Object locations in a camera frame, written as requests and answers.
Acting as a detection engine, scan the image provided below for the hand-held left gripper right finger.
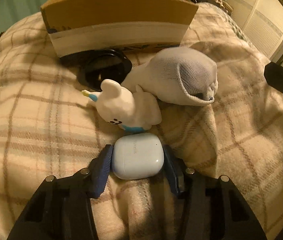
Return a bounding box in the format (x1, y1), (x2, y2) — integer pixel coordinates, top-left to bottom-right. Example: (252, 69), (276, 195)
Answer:
(162, 144), (268, 240)

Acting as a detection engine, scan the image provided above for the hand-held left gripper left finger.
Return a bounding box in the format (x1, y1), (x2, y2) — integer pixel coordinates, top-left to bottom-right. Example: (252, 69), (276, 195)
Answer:
(7, 144), (114, 240)

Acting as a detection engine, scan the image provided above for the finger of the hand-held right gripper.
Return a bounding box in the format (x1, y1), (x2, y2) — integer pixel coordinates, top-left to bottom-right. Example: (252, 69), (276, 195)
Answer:
(264, 62), (283, 105)

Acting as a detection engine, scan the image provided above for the light blue earbuds case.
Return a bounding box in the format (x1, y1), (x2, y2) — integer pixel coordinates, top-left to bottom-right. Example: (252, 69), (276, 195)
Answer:
(111, 133), (165, 180)

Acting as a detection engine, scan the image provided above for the white bear figurine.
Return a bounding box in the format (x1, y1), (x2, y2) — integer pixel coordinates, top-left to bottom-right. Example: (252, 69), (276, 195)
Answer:
(82, 79), (162, 133)

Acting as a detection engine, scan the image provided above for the white sock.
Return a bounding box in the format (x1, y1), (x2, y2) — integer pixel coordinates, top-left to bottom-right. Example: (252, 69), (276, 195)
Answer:
(121, 47), (218, 106)

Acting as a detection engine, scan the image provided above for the black round lid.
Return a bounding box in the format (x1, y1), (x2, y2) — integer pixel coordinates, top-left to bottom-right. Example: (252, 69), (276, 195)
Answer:
(78, 50), (133, 92)

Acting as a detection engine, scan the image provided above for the cardboard box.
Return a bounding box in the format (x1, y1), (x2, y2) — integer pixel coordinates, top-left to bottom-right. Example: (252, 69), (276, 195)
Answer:
(40, 0), (199, 58)

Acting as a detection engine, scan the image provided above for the white wardrobe door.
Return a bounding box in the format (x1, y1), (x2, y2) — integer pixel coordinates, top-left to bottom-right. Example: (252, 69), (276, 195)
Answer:
(225, 0), (283, 58)

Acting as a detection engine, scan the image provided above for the plaid blanket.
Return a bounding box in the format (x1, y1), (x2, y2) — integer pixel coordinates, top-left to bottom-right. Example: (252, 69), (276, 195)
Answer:
(0, 2), (283, 240)

